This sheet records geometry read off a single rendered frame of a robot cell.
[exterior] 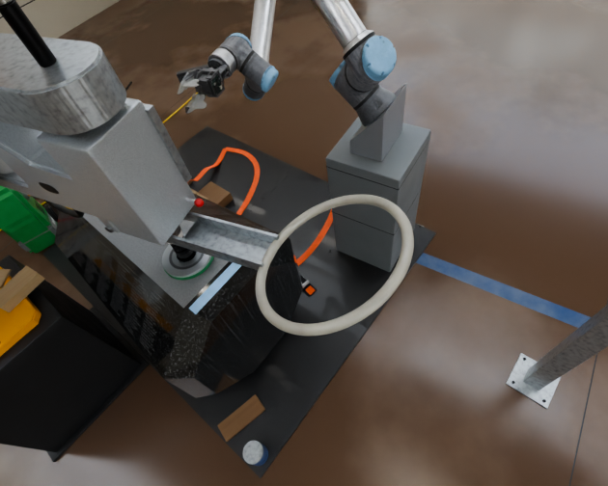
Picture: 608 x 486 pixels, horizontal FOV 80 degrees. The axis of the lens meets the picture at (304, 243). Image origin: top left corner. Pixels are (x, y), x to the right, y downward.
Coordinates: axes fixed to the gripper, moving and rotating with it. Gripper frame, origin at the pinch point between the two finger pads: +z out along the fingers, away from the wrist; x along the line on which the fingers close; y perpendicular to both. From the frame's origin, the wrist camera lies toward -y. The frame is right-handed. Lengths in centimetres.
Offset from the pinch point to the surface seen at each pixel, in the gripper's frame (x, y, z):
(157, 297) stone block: 64, -14, 45
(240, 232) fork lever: 33.5, 23.5, 22.3
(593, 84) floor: 146, 178, -280
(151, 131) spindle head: -3.0, 3.1, 18.7
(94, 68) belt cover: -26.0, 5.8, 25.6
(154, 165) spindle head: 5.6, 3.0, 23.6
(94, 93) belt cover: -22.1, 5.6, 29.0
